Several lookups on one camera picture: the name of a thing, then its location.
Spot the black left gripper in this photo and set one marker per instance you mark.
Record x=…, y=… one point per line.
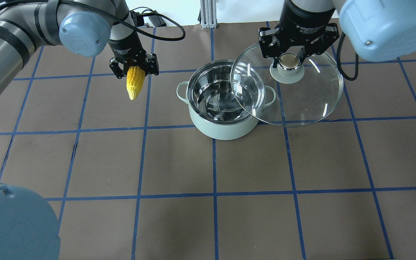
x=125, y=47

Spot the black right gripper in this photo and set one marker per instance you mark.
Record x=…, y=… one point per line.
x=303, y=21

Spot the yellow toy corn cob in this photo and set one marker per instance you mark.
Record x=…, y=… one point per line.
x=134, y=81

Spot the glass pot lid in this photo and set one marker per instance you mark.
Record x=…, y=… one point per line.
x=289, y=92

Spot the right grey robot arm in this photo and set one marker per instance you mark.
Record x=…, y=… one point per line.
x=379, y=30

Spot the pale green cooking pot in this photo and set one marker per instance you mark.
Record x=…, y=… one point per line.
x=225, y=99

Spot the black power adapter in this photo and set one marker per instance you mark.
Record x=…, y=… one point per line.
x=156, y=19

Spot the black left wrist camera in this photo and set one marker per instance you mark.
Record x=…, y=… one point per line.
x=137, y=18

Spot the aluminium frame post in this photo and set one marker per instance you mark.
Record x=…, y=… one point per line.
x=208, y=14

